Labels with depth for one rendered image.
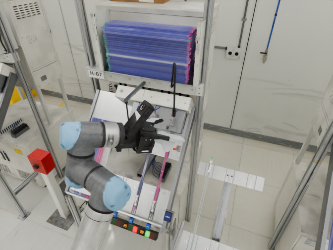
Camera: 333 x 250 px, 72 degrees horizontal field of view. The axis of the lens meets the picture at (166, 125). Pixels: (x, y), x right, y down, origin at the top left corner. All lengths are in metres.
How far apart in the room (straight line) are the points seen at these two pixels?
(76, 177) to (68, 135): 0.12
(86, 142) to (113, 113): 0.94
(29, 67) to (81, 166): 1.67
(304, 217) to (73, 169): 1.47
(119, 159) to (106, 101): 0.54
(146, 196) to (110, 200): 0.85
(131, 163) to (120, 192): 1.29
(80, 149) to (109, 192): 0.14
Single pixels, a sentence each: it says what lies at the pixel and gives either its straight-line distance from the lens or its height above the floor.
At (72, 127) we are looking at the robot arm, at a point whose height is 1.59.
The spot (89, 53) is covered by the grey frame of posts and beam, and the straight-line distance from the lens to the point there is 1.58.
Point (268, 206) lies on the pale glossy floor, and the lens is 2.56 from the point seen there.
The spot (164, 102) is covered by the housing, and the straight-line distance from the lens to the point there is 1.37.
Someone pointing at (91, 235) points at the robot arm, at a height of 1.38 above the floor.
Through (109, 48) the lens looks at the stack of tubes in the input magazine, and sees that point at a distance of 1.40.
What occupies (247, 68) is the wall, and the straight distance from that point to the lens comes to 2.80.
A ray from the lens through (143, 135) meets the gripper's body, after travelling 0.70.
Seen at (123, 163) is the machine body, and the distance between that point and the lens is 1.88.
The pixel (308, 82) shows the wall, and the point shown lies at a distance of 2.89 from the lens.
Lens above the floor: 1.94
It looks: 36 degrees down
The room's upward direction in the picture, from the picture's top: straight up
